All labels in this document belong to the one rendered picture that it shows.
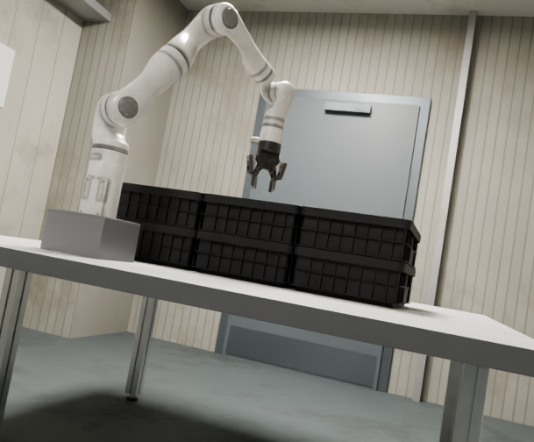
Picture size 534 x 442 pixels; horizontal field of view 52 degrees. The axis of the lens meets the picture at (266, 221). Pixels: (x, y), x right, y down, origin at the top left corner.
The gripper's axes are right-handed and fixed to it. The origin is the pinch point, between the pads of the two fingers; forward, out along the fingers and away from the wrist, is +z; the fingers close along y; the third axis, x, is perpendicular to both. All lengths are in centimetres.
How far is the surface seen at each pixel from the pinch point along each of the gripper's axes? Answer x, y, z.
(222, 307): -71, -34, 33
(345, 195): 190, 149, -35
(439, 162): 150, 200, -68
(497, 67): 130, 222, -143
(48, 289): 266, -39, 71
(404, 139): 165, 177, -82
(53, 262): -47, -61, 31
